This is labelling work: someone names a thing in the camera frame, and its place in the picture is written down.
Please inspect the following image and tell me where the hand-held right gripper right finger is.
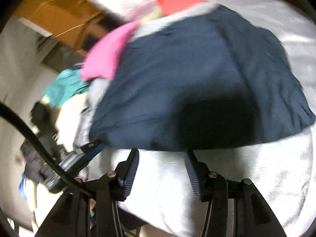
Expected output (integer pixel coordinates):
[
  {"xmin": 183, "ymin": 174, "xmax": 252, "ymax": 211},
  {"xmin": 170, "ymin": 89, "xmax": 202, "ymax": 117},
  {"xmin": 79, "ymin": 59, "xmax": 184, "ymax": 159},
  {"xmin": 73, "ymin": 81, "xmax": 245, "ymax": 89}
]
[{"xmin": 184, "ymin": 149, "xmax": 288, "ymax": 237}]

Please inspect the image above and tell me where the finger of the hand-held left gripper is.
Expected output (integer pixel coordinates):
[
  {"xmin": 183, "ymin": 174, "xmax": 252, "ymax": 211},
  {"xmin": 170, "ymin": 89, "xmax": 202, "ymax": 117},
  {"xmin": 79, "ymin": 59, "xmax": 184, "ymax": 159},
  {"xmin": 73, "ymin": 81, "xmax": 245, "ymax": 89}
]
[
  {"xmin": 80, "ymin": 138, "xmax": 105, "ymax": 153},
  {"xmin": 83, "ymin": 144, "xmax": 105, "ymax": 167}
]

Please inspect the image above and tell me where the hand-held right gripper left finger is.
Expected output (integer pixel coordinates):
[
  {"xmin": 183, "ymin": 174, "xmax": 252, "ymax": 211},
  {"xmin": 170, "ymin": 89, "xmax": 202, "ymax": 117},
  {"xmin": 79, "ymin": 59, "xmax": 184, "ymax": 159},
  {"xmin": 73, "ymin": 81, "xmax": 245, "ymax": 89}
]
[{"xmin": 35, "ymin": 148, "xmax": 140, "ymax": 237}]

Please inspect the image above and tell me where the navy padded jacket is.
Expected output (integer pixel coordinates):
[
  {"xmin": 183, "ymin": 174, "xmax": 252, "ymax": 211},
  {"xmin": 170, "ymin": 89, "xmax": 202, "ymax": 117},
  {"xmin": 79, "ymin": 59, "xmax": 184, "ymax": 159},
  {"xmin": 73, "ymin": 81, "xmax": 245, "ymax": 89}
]
[{"xmin": 89, "ymin": 4, "xmax": 316, "ymax": 151}]

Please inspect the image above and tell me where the cream sofa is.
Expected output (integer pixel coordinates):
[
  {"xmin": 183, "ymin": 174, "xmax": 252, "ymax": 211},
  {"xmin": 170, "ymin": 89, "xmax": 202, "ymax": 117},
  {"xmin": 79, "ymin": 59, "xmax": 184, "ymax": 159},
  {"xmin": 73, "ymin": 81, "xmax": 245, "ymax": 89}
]
[{"xmin": 32, "ymin": 94, "xmax": 94, "ymax": 228}]

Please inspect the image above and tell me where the black garment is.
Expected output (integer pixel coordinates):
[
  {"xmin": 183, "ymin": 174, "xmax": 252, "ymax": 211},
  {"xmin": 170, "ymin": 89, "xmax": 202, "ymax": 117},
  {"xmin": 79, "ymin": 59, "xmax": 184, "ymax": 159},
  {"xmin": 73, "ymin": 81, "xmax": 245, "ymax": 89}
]
[{"xmin": 30, "ymin": 101, "xmax": 58, "ymax": 139}]

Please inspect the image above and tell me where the teal garment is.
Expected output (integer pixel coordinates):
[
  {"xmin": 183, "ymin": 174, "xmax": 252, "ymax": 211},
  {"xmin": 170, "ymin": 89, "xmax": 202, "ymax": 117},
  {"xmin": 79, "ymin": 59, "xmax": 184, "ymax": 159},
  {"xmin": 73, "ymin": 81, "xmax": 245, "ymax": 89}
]
[{"xmin": 43, "ymin": 69, "xmax": 90, "ymax": 108}]

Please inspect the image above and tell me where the grey bed sheet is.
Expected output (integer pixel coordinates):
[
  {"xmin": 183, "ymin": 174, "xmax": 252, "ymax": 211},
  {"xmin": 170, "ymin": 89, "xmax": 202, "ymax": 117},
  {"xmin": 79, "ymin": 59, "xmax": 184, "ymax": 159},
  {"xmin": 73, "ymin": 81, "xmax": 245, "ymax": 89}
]
[{"xmin": 74, "ymin": 0, "xmax": 316, "ymax": 237}]

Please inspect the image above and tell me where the pink pillow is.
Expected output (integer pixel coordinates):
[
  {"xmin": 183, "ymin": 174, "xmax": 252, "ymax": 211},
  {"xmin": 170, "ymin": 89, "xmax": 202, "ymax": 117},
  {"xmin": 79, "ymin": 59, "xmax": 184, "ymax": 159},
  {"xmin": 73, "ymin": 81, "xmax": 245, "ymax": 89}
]
[{"xmin": 81, "ymin": 20, "xmax": 142, "ymax": 82}]

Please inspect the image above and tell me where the wooden column cabinet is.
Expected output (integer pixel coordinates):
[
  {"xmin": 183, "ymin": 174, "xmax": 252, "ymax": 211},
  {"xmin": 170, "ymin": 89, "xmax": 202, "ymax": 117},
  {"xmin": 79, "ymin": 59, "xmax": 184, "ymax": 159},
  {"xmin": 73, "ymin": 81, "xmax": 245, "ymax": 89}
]
[{"xmin": 12, "ymin": 0, "xmax": 111, "ymax": 57}]

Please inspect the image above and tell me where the black cable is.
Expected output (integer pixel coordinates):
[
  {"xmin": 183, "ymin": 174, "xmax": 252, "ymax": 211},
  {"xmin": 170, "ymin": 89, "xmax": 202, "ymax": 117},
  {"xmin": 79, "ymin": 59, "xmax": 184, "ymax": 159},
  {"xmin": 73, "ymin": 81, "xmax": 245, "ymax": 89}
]
[{"xmin": 0, "ymin": 102, "xmax": 93, "ymax": 197}]

